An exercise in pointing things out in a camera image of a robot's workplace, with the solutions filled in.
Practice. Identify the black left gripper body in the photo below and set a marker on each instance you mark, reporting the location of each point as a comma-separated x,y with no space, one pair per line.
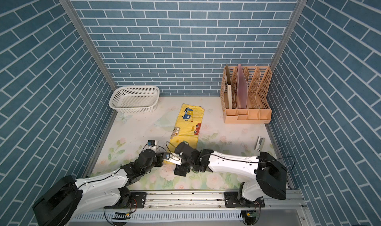
156,162

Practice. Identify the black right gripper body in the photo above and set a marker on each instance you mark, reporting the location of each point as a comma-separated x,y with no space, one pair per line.
185,165

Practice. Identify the yellow cartoon pillowcase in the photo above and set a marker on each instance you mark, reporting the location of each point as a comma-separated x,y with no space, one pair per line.
187,126

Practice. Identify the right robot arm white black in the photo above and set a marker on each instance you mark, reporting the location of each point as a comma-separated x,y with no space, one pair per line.
265,175

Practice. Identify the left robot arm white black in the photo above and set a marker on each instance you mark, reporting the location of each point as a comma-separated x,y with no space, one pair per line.
70,197

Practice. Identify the white plastic mesh basket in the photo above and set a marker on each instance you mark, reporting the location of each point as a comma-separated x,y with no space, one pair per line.
135,99

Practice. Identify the small silver stapler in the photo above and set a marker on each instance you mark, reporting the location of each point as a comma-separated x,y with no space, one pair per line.
260,143

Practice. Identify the pink file folder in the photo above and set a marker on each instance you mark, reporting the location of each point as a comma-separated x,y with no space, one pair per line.
242,88

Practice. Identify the peach plastic file organizer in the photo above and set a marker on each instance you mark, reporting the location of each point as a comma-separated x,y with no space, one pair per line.
258,110

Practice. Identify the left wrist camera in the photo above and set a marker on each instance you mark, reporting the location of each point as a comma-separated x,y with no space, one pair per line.
151,143

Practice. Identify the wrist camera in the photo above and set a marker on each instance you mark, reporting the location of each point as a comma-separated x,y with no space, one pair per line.
172,158
151,143

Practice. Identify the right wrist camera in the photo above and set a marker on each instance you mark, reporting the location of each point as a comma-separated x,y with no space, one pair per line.
172,158

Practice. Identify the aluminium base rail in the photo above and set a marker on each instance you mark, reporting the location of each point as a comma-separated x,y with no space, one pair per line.
210,200

